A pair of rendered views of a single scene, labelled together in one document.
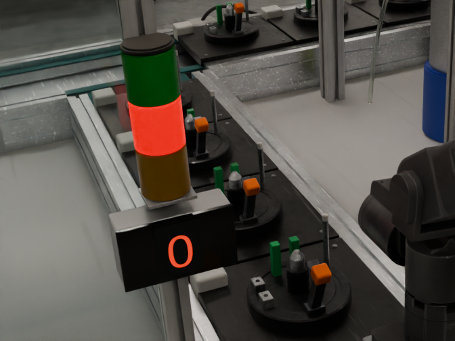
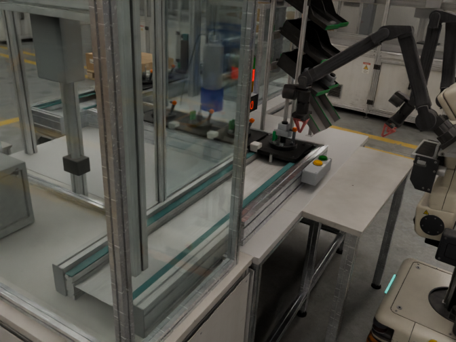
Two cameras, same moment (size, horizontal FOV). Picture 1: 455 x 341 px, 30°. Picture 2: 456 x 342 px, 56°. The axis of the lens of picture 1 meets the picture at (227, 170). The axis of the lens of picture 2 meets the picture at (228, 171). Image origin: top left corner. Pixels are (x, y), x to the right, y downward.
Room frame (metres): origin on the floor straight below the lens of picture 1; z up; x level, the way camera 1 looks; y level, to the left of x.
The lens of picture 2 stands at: (-0.55, 1.42, 1.74)
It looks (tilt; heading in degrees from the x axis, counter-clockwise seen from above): 25 degrees down; 316
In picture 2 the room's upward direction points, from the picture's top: 3 degrees clockwise
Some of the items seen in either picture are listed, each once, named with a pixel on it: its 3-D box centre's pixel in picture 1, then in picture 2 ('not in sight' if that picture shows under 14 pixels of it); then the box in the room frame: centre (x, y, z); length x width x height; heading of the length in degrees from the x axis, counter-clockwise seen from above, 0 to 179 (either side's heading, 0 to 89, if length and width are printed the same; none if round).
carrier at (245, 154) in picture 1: (191, 133); not in sight; (1.40, 0.06, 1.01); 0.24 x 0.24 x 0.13; 17
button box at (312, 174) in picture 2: not in sight; (316, 169); (0.45, -0.13, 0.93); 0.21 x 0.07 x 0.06; 107
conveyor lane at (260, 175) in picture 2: not in sight; (248, 176); (0.62, 0.14, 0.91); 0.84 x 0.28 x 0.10; 107
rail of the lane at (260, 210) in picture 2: not in sight; (287, 184); (0.46, 0.07, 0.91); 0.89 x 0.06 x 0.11; 107
